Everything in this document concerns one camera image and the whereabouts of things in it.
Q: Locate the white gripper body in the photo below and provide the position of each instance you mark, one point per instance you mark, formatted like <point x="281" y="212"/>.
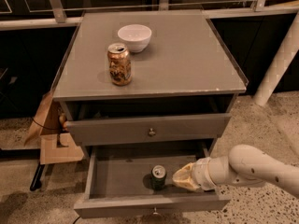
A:
<point x="201" y="174"/>

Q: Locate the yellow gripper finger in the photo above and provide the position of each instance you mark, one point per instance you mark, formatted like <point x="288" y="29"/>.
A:
<point x="182" y="178"/>

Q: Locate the green soda can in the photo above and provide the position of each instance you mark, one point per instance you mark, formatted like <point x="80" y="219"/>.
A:
<point x="158" y="177"/>

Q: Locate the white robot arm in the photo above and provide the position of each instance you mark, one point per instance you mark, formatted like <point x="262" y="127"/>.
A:
<point x="244" y="166"/>

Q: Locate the metal middle drawer knob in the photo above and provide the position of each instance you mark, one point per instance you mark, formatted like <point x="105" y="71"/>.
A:
<point x="155" y="212"/>

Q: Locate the metal drawer knob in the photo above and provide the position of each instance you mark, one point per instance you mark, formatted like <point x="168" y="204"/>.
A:
<point x="155" y="212"/>
<point x="151" y="132"/>

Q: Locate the grey top drawer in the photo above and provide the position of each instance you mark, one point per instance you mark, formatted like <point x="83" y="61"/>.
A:
<point x="96" y="132"/>

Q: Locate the metal top drawer knob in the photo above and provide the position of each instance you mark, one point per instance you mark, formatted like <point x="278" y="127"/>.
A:
<point x="151" y="132"/>

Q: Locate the grey open middle drawer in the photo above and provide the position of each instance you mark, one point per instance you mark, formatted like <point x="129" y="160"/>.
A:
<point x="119" y="181"/>

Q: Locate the grey drawer cabinet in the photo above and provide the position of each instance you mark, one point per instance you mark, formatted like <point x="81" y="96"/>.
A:
<point x="183" y="71"/>

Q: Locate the gold soda can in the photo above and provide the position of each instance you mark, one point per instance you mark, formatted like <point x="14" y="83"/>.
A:
<point x="119" y="63"/>

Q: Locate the white ceramic bowl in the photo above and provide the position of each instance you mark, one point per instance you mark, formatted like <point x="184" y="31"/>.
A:
<point x="135" y="36"/>

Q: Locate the metal window rail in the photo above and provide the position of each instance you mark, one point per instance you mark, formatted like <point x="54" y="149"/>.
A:
<point x="30" y="14"/>

